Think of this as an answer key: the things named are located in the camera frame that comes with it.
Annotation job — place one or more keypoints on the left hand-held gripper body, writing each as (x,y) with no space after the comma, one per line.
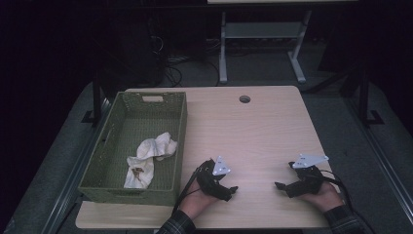
(209,182)

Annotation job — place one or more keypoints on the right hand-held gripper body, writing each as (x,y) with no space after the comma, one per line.
(308,182)

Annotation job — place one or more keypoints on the white towel with brown print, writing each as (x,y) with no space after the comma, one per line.
(142,169)

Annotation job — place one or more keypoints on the green woven basket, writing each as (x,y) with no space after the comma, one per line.
(130,126)

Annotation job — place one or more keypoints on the person's right hand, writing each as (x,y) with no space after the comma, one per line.
(326,198)

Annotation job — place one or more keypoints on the person's left hand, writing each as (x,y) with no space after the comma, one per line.
(195,203)

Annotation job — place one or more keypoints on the black metal stand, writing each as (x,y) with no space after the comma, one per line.
(96,97)
(363,97)

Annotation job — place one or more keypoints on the dark box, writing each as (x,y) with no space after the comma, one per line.
(139,58)

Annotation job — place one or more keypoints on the white metal desk frame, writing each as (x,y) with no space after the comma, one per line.
(259,30)

